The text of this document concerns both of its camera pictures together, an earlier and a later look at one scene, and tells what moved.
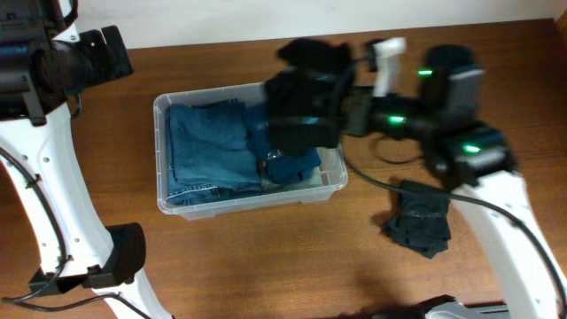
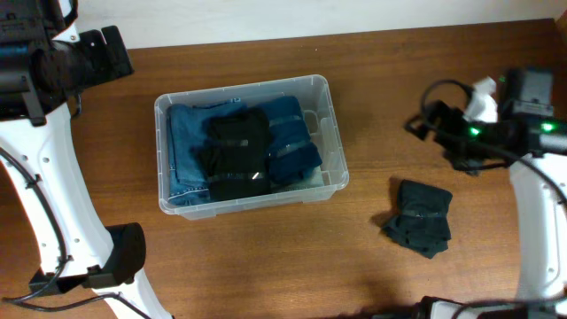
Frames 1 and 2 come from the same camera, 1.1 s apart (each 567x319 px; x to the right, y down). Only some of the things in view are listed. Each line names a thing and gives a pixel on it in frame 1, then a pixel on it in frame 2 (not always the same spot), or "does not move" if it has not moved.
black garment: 305,103 → 233,149
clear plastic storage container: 333,164 does not move
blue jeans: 210,151 does not move
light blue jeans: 291,170 → 314,179
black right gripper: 357,116 → 446,138
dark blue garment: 283,167 → 291,149
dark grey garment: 423,221 does not move
